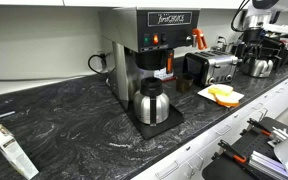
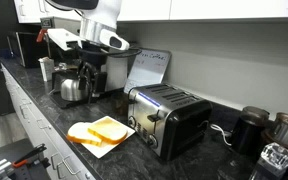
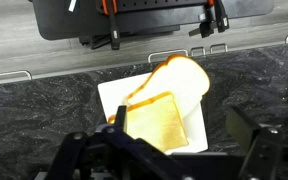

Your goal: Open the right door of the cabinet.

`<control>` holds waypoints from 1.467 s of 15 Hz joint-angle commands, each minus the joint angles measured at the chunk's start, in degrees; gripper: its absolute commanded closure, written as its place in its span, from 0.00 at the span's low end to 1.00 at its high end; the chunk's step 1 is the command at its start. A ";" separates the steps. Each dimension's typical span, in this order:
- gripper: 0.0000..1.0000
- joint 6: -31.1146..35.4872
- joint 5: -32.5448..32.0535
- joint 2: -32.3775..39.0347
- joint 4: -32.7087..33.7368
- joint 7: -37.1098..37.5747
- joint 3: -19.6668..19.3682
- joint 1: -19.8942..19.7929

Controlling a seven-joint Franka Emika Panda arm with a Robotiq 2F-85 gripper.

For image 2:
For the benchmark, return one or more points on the stainless steel coffee maker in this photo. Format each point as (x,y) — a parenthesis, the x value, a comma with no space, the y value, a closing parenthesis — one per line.
(115,71)

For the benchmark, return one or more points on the black tool with orange grip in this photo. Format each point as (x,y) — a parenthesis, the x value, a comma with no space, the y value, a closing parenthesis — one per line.
(27,156)

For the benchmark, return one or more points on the wide white cabinet door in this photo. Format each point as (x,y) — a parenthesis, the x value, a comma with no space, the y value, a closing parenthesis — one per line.
(234,8)

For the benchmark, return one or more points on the stainless steel coffee carafe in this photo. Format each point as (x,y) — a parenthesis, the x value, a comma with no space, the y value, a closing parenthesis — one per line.
(69,90)

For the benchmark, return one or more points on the black microwave oven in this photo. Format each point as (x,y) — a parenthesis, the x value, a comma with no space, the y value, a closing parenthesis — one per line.
(30,50)

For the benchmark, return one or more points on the small blue object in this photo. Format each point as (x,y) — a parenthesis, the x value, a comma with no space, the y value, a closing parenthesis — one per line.
(5,54)

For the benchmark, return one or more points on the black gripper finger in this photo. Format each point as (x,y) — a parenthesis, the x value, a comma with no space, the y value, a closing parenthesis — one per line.
(82,78)
(94,83)

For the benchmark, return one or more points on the grey lower drawer cabinet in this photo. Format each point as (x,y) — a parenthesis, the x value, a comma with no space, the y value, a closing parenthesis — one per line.
(34,123)

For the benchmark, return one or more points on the small whiteboard with writing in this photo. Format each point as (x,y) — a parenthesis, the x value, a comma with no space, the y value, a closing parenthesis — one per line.
(149,68)

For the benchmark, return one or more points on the pale white bread slice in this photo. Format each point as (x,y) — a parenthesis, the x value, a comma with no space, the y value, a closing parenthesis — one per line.
(79,132)

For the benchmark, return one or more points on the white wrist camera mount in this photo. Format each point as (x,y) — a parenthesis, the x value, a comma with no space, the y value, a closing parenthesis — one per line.
(64,37)

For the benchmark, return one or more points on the silver and black toaster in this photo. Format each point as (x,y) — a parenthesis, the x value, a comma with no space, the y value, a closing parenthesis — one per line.
(170,116)

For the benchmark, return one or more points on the black work cart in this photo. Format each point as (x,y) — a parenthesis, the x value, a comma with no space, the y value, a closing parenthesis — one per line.
(7,151)

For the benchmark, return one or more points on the narrow white cabinet door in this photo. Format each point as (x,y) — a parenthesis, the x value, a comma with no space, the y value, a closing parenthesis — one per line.
(29,11)

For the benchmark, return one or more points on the black canister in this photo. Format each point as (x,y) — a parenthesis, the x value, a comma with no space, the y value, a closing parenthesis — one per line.
(249,133)

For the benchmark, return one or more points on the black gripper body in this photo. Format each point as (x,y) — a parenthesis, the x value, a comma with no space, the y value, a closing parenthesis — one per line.
(92,53)

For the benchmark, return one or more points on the golden toasted bread slice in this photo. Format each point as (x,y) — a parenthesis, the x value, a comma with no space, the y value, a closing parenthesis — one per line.
(107,130)

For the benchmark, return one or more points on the white square plate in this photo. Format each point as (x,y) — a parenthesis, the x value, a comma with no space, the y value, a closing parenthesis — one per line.
(100,150)

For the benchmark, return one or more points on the dark glass jar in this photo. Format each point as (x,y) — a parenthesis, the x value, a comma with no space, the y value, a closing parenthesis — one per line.
(120,105)

